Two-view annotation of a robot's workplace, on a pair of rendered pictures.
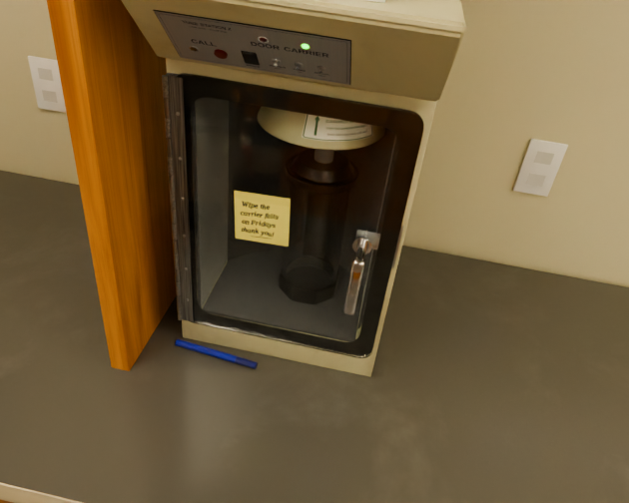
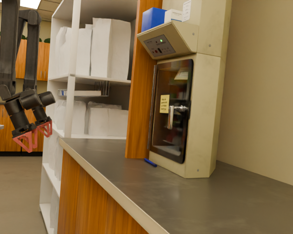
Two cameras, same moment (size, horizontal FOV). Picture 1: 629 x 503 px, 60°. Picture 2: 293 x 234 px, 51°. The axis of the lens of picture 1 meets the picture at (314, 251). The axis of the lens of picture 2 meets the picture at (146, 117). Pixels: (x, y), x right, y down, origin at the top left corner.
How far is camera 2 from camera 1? 1.08 m
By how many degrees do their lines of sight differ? 63
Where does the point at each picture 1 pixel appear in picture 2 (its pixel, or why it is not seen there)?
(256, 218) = (163, 103)
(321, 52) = (164, 41)
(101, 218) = (131, 99)
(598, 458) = (235, 213)
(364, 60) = (170, 40)
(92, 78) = (137, 62)
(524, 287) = not seen: outside the picture
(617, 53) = not seen: outside the picture
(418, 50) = (171, 31)
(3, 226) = not seen: hidden behind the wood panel
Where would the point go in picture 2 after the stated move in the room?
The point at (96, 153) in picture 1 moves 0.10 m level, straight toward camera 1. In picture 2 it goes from (133, 80) to (120, 77)
